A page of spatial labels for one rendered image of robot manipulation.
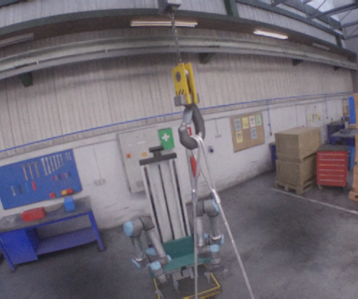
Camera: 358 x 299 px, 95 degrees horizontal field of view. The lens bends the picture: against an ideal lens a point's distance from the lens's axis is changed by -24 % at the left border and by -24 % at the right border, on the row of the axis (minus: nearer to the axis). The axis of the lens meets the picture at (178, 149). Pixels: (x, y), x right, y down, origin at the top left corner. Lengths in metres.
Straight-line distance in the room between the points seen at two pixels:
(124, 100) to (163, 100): 0.85
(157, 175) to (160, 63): 3.33
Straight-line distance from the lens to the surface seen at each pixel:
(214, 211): 1.86
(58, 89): 4.48
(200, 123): 0.55
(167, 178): 2.00
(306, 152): 5.13
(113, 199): 4.58
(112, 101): 4.46
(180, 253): 2.29
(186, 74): 0.53
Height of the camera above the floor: 2.13
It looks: 10 degrees down
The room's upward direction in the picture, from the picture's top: 10 degrees counter-clockwise
